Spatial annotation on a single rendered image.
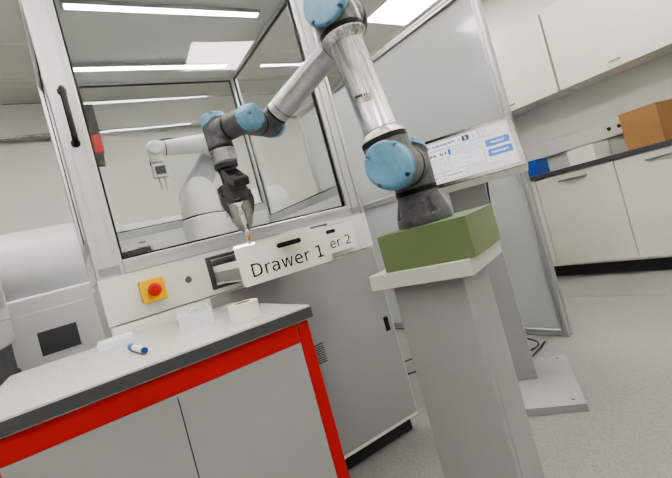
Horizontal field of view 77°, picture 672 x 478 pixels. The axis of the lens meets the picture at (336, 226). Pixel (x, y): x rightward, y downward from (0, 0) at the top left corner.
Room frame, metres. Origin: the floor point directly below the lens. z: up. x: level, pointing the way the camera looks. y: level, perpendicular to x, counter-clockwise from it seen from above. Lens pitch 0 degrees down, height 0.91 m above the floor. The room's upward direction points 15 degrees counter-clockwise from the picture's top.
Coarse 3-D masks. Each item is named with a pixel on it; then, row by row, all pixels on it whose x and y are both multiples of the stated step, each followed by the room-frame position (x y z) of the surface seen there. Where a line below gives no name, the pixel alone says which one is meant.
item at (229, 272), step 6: (222, 264) 1.36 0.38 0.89; (228, 264) 1.30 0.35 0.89; (234, 264) 1.26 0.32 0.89; (216, 270) 1.43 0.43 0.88; (222, 270) 1.37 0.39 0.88; (228, 270) 1.31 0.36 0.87; (234, 270) 1.26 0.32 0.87; (216, 276) 1.44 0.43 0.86; (222, 276) 1.38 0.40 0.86; (228, 276) 1.32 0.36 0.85; (234, 276) 1.27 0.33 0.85; (240, 276) 1.23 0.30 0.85; (216, 282) 1.45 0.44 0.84; (222, 282) 1.40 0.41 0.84; (228, 282) 1.35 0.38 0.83
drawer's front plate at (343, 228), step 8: (336, 224) 1.71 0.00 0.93; (344, 224) 1.73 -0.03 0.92; (336, 232) 1.70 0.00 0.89; (344, 232) 1.72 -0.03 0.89; (352, 232) 1.74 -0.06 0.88; (328, 240) 1.68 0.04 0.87; (336, 240) 1.70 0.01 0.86; (344, 240) 1.72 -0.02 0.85; (352, 240) 1.74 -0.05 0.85; (336, 248) 1.69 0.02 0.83; (344, 248) 1.71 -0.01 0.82
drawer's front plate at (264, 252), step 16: (272, 240) 1.22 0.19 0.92; (304, 240) 1.27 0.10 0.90; (320, 240) 1.30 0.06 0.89; (240, 256) 1.16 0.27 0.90; (256, 256) 1.19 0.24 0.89; (272, 256) 1.21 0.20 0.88; (288, 256) 1.24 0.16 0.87; (304, 256) 1.26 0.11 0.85; (240, 272) 1.17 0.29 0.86; (256, 272) 1.18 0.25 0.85; (272, 272) 1.20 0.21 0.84; (288, 272) 1.23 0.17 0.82
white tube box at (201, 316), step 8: (208, 304) 1.19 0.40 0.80; (184, 312) 1.18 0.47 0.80; (200, 312) 1.08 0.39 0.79; (208, 312) 1.08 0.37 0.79; (184, 320) 1.06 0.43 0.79; (192, 320) 1.07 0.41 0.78; (200, 320) 1.07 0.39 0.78; (208, 320) 1.08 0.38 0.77; (184, 328) 1.06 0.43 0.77; (192, 328) 1.07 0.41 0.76
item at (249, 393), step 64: (256, 320) 0.93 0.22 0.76; (64, 384) 0.80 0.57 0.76; (128, 384) 0.76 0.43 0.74; (192, 384) 0.82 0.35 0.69; (256, 384) 0.88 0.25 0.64; (320, 384) 0.96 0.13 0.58; (0, 448) 0.66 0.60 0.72; (64, 448) 0.71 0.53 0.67; (128, 448) 0.75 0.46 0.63; (192, 448) 0.81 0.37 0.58; (256, 448) 0.87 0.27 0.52; (320, 448) 0.94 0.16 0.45
